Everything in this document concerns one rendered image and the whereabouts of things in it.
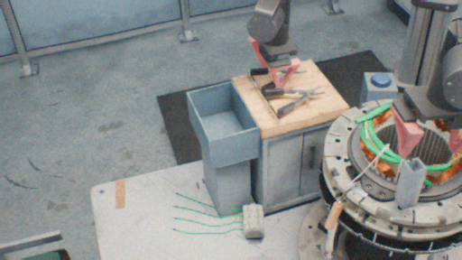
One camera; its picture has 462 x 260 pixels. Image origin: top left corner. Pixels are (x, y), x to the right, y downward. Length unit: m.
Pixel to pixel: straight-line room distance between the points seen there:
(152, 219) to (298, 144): 0.40
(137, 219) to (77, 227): 1.08
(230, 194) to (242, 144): 0.17
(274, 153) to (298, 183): 0.14
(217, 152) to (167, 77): 1.98
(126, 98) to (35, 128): 0.51
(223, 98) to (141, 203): 0.34
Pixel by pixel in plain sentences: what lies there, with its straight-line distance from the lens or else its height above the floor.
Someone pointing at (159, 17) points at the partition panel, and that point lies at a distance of 3.25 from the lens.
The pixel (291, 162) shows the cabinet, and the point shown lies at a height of 0.94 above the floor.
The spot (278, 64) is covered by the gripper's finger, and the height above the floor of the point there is 1.16.
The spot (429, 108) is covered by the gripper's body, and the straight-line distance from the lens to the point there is 0.72.
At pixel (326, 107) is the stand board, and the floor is 1.07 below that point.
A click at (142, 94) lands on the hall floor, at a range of 2.94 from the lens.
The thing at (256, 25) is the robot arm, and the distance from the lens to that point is 0.98.
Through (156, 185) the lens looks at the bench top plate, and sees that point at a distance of 1.37.
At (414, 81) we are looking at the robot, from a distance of 1.46.
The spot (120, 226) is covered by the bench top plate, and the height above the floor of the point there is 0.78.
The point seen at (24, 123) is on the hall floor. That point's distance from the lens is 2.97.
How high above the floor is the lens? 1.78
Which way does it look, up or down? 43 degrees down
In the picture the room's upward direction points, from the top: 3 degrees counter-clockwise
